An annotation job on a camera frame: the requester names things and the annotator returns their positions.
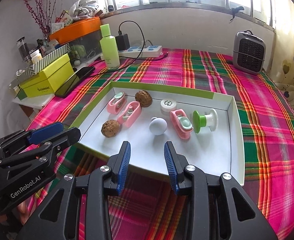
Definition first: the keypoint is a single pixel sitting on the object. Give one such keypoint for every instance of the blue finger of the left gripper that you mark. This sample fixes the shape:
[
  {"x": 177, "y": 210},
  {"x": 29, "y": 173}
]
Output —
[
  {"x": 43, "y": 134},
  {"x": 61, "y": 141}
]

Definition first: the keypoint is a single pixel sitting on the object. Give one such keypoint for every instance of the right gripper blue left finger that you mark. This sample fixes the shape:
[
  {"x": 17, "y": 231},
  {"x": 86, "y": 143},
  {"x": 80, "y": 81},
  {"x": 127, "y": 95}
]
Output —
[{"x": 120, "y": 168}]

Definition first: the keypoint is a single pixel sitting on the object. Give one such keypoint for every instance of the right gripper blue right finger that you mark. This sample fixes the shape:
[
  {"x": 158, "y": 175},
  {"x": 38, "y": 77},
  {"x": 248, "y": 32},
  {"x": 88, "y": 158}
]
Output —
[{"x": 175, "y": 166}]

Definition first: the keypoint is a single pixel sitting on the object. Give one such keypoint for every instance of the small brown walnut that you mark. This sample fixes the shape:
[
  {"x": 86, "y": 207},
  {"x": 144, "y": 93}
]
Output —
[{"x": 110, "y": 128}]

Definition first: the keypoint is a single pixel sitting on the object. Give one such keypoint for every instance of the pink clip with white pad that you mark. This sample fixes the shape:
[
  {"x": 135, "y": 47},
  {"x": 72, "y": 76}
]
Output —
[{"x": 181, "y": 123}]

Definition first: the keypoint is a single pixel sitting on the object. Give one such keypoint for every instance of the white round knob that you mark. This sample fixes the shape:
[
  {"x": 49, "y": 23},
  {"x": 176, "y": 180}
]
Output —
[{"x": 158, "y": 126}]

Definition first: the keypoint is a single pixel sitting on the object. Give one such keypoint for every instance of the pink clip with mint pad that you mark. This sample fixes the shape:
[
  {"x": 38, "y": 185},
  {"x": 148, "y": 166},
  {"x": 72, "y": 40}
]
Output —
[{"x": 116, "y": 104}]

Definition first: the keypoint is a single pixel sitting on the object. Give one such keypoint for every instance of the green and white spool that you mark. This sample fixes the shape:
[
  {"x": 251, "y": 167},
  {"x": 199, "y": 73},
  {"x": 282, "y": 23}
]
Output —
[{"x": 209, "y": 120}]

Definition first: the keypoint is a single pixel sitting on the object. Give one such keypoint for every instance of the white round perforated cap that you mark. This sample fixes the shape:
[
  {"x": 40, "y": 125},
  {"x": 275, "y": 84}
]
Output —
[{"x": 168, "y": 105}]

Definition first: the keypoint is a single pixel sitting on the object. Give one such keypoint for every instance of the large brown walnut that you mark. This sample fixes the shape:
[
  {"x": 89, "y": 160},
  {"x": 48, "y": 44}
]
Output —
[{"x": 144, "y": 98}]

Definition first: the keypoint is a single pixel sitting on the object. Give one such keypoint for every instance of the white side shelf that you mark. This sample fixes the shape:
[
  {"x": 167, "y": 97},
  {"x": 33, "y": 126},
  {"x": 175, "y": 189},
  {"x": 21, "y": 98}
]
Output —
[{"x": 40, "y": 101}]

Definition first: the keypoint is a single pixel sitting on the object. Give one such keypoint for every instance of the small green box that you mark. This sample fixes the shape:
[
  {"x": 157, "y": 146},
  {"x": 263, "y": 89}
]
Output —
[{"x": 21, "y": 94}]

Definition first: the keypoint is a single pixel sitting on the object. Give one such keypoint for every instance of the yellow shoe box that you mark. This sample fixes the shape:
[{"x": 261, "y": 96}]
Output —
[{"x": 50, "y": 79}]

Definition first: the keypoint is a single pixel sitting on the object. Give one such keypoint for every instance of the green and white open box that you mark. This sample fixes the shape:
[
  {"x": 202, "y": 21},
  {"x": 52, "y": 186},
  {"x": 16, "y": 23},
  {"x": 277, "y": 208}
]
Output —
[{"x": 221, "y": 151}]

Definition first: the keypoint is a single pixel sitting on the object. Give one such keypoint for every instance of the grey chevron pattern box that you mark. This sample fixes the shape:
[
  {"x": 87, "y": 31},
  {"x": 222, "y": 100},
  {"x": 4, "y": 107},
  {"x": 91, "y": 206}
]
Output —
[{"x": 30, "y": 71}]

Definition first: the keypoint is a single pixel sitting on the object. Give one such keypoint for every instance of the black smartphone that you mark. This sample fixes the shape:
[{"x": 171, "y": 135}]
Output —
[{"x": 77, "y": 78}]

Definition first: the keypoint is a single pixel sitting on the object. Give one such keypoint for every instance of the white pill bottle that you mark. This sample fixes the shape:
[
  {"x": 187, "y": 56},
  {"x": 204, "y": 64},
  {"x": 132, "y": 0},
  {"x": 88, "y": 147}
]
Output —
[{"x": 36, "y": 56}]

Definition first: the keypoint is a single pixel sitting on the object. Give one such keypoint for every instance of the dark glass jar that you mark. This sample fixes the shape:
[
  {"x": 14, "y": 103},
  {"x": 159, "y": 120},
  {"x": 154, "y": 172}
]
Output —
[{"x": 23, "y": 49}]

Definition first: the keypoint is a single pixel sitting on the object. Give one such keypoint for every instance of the light green plastic bottle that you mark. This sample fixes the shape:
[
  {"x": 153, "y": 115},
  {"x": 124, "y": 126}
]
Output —
[{"x": 109, "y": 47}]

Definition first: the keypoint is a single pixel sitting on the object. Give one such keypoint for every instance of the black power adapter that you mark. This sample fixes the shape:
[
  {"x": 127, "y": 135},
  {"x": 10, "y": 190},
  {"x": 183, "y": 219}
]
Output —
[{"x": 122, "y": 41}]

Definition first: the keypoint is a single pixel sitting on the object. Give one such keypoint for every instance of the dried red flower branches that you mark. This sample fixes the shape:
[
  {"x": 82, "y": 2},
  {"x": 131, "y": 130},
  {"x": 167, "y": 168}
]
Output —
[{"x": 42, "y": 14}]

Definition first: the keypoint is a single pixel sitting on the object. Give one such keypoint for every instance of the orange plastic tray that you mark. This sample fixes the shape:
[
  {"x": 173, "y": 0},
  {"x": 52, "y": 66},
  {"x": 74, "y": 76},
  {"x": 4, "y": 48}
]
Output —
[{"x": 76, "y": 30}]

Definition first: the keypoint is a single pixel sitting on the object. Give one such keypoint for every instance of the white power strip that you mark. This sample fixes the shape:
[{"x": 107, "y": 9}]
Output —
[{"x": 149, "y": 51}]

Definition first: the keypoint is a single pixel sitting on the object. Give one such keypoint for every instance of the small grey heater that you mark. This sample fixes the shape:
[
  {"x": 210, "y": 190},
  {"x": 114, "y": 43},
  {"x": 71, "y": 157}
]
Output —
[{"x": 248, "y": 52}]

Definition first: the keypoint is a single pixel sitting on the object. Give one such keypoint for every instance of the patterned curtain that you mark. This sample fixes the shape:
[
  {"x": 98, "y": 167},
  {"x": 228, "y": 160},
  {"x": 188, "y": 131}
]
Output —
[{"x": 282, "y": 68}]

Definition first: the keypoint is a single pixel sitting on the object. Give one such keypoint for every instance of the black window latch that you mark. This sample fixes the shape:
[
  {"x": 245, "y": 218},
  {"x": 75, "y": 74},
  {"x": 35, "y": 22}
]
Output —
[{"x": 236, "y": 10}]

